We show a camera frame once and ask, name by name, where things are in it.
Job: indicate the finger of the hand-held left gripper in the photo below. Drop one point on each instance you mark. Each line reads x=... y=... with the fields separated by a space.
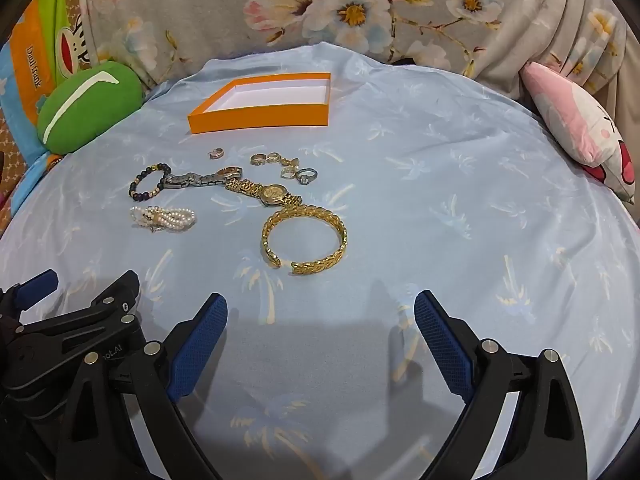
x=105 y=305
x=35 y=285

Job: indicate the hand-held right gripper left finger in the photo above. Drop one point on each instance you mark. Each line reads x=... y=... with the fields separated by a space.
x=197 y=345

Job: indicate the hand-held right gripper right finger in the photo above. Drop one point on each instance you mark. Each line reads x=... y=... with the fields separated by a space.
x=442 y=345

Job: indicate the grey metal watch band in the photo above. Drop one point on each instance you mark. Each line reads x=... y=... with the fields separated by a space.
x=200 y=179

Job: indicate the gold wristwatch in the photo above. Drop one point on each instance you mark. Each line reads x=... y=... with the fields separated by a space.
x=270 y=193

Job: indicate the orange shallow cardboard box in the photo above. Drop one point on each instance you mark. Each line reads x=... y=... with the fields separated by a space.
x=270 y=105

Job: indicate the brown patterned mat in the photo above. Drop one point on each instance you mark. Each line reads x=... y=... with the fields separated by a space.
x=10 y=157

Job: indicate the light blue palm-print bedsheet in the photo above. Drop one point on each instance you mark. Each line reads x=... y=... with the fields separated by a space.
x=450 y=210

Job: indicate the green round pillow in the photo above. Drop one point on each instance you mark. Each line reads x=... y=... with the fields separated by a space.
x=85 y=110

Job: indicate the gold heart earring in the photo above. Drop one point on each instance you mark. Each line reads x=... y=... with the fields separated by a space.
x=291 y=161

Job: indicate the colourful cartoon printed blanket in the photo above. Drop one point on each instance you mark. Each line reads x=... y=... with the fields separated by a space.
x=35 y=60

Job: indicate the pink cartoon pillow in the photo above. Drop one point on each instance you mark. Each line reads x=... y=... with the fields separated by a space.
x=575 y=115

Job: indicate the grey floral quilt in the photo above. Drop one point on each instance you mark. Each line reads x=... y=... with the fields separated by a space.
x=250 y=15

